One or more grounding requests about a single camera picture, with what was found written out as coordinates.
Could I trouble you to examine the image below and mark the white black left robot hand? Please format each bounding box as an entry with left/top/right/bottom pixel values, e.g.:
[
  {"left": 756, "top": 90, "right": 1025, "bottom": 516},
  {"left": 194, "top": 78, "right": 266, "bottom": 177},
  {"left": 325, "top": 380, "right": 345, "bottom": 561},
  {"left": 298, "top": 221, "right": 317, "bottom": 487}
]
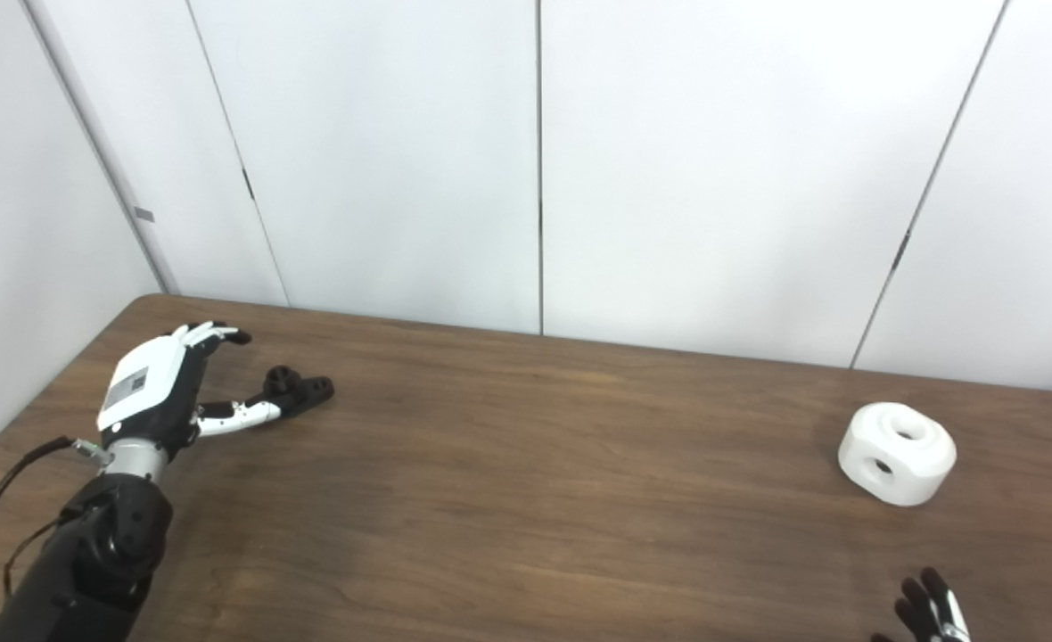
[{"left": 96, "top": 321, "right": 282, "bottom": 460}]

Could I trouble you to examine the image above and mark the round white piece with holes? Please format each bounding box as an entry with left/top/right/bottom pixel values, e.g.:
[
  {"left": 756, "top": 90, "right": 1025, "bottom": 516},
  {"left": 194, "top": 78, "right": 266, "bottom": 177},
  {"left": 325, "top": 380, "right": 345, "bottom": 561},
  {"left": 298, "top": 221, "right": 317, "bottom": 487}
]
[{"left": 838, "top": 402, "right": 957, "bottom": 507}]

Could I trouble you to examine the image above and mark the thin black left arm wire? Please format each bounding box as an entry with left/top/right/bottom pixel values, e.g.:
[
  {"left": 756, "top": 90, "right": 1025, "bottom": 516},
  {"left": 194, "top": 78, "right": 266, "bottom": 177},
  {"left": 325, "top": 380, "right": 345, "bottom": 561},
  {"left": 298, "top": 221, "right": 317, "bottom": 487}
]
[{"left": 4, "top": 517, "right": 68, "bottom": 598}]

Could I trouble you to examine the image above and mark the black flanged holder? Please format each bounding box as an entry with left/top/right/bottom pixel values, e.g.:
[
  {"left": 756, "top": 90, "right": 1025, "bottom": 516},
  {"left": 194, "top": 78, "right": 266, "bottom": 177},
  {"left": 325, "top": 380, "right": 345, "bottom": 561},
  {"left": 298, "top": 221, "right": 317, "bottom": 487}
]
[{"left": 263, "top": 366, "right": 335, "bottom": 416}]

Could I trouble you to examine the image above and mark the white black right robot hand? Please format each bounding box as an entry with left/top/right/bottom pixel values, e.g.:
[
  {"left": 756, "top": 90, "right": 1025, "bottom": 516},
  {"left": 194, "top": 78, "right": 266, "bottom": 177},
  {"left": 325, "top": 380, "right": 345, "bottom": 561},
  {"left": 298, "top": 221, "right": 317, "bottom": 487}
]
[{"left": 872, "top": 568, "right": 973, "bottom": 642}]

